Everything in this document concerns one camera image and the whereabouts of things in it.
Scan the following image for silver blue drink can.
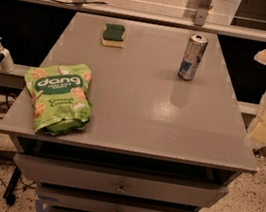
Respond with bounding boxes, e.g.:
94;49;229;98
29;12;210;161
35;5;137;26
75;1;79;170
178;34;209;81

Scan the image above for grey drawer cabinet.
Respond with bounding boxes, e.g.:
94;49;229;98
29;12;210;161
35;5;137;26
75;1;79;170
0;13;256;212

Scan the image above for green yellow sponge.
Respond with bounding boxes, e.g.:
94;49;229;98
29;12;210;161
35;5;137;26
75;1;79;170
101;23;126;48

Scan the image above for top grey drawer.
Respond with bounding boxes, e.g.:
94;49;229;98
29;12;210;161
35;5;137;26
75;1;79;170
14;154;228;208

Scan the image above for white pump dispenser bottle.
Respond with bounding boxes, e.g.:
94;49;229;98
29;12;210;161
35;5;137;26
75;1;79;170
0;37;16;73

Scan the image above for middle grey drawer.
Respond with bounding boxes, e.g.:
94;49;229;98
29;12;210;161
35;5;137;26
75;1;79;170
36;186;194;212

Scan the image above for green rice chip bag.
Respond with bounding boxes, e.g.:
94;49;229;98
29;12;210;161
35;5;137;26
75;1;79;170
24;64;92;135

